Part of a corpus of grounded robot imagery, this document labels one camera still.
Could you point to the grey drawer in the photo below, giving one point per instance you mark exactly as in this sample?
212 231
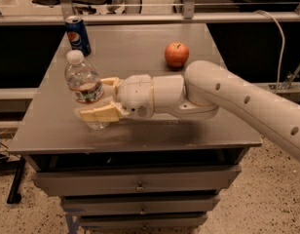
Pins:
89 183
134 221
141 204

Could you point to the grey drawer cabinet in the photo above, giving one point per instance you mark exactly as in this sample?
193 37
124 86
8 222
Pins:
52 139

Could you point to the metal window frame rail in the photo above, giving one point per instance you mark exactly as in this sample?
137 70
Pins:
155 19

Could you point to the top grey drawer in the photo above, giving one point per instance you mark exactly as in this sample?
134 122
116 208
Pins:
89 183

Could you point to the red apple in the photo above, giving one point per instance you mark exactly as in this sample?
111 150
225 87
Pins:
176 54

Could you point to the clear plastic water bottle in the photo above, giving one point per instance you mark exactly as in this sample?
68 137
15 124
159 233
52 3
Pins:
83 80

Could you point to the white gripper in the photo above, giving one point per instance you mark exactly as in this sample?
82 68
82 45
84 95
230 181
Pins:
135 94

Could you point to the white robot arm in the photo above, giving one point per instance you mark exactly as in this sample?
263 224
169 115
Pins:
198 93

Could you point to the blue Pepsi can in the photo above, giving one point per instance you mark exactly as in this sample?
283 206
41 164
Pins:
77 35

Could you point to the black floor stand leg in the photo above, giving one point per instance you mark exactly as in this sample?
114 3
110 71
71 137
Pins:
14 196

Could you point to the bottom grey drawer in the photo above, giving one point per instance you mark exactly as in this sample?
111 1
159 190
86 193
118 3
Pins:
134 221

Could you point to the middle grey drawer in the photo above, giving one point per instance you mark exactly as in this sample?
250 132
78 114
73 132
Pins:
141 204

